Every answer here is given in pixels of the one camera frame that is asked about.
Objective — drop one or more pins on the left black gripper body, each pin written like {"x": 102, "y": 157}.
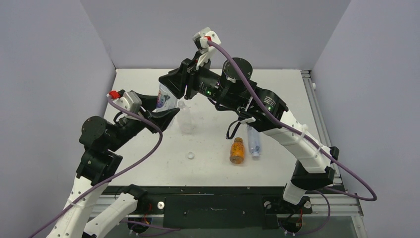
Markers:
{"x": 132, "y": 126}

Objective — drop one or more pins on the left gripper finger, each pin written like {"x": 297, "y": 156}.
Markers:
{"x": 161, "y": 120}
{"x": 148, "y": 102}

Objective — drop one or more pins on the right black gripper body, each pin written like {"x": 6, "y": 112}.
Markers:
{"x": 189, "y": 81}

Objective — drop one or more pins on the labelled clear water bottle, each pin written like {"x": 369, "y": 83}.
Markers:
{"x": 165, "y": 99}

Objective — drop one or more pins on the clear plastic bottle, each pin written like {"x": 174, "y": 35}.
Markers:
{"x": 184, "y": 118}

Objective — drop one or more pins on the white bottle cap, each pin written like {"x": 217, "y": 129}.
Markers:
{"x": 190, "y": 155}

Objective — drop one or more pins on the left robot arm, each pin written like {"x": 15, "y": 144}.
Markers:
{"x": 99, "y": 166}

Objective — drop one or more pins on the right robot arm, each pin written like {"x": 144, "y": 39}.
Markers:
{"x": 228, "y": 93}

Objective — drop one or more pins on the small clear water bottle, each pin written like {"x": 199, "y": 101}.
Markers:
{"x": 254, "y": 143}

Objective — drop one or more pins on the orange juice bottle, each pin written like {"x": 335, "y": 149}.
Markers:
{"x": 237, "y": 151}

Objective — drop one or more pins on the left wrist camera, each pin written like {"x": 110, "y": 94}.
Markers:
{"x": 129, "y": 100}

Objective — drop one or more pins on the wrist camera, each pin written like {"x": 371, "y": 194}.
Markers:
{"x": 129, "y": 100}
{"x": 205, "y": 50}

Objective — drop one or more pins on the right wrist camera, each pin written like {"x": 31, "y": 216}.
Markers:
{"x": 205, "y": 50}

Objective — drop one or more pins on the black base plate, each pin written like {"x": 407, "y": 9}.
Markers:
{"x": 217, "y": 207}

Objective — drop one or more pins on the aluminium frame rail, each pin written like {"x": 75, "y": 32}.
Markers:
{"x": 341, "y": 205}

